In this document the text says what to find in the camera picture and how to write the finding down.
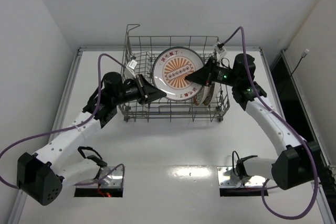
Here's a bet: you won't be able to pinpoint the floral plate brown rim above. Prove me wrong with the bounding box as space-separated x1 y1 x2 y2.
203 82 221 105
193 86 209 106

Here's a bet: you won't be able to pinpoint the floral plate brown rim front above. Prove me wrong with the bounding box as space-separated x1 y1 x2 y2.
193 86 209 106

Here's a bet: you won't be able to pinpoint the white plate red characters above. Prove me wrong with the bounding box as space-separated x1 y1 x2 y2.
152 47 204 101

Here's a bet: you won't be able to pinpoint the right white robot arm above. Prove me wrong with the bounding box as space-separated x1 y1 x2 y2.
185 54 320 190

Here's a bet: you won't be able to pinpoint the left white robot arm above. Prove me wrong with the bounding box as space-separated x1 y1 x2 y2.
17 72 166 206

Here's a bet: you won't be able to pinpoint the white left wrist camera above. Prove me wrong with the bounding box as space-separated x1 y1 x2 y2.
124 59 138 79

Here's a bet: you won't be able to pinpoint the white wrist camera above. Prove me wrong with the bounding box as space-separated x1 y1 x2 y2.
124 59 138 79
214 42 227 62

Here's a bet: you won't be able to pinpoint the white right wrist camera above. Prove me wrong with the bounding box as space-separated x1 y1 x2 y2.
214 42 227 62

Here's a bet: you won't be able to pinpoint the grey wire dish rack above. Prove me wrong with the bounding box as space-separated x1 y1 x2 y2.
119 24 230 122

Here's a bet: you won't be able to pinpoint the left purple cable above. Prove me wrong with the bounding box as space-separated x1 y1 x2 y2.
0 53 137 189

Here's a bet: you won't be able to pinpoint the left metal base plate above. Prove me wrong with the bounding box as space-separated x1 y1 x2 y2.
76 164 125 189

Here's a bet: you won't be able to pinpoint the metal base plate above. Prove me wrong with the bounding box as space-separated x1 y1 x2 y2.
217 166 266 189
76 164 125 189

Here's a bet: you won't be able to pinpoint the black wall cable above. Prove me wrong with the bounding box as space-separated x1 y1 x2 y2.
275 48 310 99

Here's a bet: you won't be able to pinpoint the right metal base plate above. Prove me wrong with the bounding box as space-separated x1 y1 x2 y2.
217 166 266 189

